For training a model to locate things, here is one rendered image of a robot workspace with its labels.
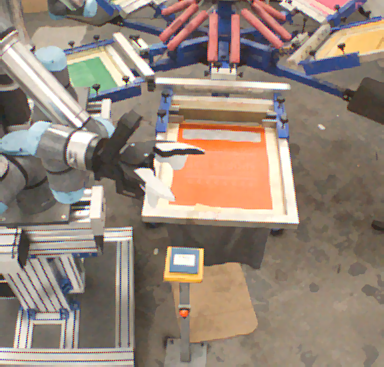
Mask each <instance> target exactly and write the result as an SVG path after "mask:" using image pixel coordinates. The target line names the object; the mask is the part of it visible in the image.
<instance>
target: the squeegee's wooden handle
mask: <svg viewBox="0 0 384 367"><path fill-rule="evenodd" d="M179 115H183V118H184V121H186V119H189V120H211V121H235V122H258V123H260V124H262V121H263V120H262V119H265V120H266V117H267V109H256V108H241V107H232V106H207V105H184V104H180V105H179Z"/></svg>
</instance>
